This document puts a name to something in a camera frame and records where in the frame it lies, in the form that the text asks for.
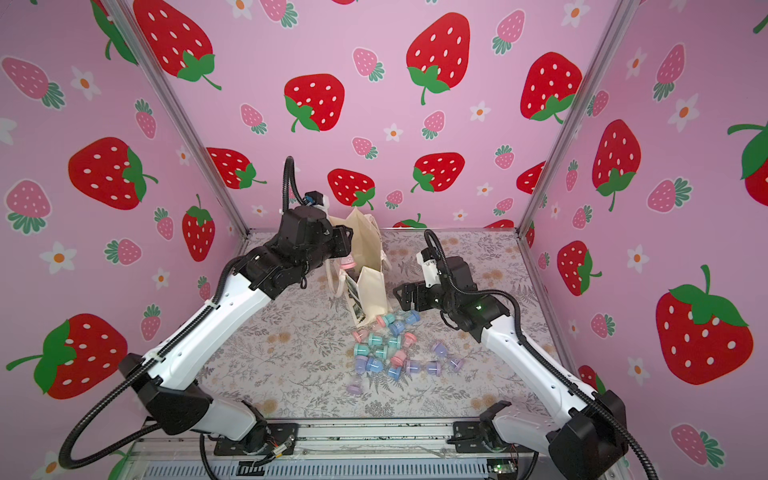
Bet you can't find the teal hourglass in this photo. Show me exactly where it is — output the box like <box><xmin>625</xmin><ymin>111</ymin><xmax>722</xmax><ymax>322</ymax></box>
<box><xmin>353</xmin><ymin>343</ymin><xmax>371</xmax><ymax>357</ymax></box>

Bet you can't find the left aluminium corner post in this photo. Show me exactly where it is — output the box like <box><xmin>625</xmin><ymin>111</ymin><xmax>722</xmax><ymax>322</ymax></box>
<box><xmin>105</xmin><ymin>0</ymin><xmax>250</xmax><ymax>240</ymax></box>

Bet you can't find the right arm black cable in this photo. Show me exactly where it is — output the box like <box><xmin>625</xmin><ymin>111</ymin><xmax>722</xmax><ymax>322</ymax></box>
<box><xmin>423</xmin><ymin>229</ymin><xmax>661</xmax><ymax>480</ymax></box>

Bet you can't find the blue hourglass front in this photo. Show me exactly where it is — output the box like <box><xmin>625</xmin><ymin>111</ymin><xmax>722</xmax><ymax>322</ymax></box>
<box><xmin>387</xmin><ymin>366</ymin><xmax>403</xmax><ymax>382</ymax></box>

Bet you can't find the aluminium corner frame post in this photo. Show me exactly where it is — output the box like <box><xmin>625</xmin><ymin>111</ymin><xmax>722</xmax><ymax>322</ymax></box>
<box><xmin>517</xmin><ymin>0</ymin><xmax>640</xmax><ymax>239</ymax></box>

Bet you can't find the pink hourglass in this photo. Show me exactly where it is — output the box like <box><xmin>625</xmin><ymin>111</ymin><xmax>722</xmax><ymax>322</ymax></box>
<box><xmin>341</xmin><ymin>257</ymin><xmax>356</xmax><ymax>270</ymax></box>

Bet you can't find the purple hourglass right cluster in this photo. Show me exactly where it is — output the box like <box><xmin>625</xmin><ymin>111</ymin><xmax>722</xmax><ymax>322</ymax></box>
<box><xmin>432</xmin><ymin>341</ymin><xmax>465</xmax><ymax>372</ymax></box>

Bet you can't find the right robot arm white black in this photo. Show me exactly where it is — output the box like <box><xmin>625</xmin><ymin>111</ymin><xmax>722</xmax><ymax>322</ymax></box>
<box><xmin>394</xmin><ymin>250</ymin><xmax>629</xmax><ymax>479</ymax></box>

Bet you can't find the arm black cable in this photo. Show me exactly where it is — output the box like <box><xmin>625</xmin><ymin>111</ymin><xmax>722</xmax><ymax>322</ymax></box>
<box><xmin>58</xmin><ymin>155</ymin><xmax>313</xmax><ymax>470</ymax></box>
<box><xmin>423</xmin><ymin>229</ymin><xmax>661</xmax><ymax>480</ymax></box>

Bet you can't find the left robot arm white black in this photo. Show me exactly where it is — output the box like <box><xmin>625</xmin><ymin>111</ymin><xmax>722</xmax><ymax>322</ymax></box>
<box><xmin>124</xmin><ymin>206</ymin><xmax>353</xmax><ymax>441</ymax></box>

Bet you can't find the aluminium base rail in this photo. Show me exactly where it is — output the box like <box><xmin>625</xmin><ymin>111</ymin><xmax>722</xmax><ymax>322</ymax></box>
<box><xmin>120</xmin><ymin>415</ymin><xmax>563</xmax><ymax>479</ymax></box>

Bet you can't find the canvas tote bag floral print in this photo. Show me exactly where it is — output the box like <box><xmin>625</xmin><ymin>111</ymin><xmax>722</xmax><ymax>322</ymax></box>
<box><xmin>324</xmin><ymin>208</ymin><xmax>391</xmax><ymax>328</ymax></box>

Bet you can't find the blue hourglass number thirty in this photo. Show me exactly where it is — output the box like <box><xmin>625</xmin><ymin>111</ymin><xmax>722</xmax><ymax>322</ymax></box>
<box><xmin>365</xmin><ymin>357</ymin><xmax>385</xmax><ymax>374</ymax></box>

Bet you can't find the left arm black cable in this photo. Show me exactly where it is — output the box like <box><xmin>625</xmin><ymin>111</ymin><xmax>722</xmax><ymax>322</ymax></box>
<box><xmin>58</xmin><ymin>155</ymin><xmax>313</xmax><ymax>470</ymax></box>

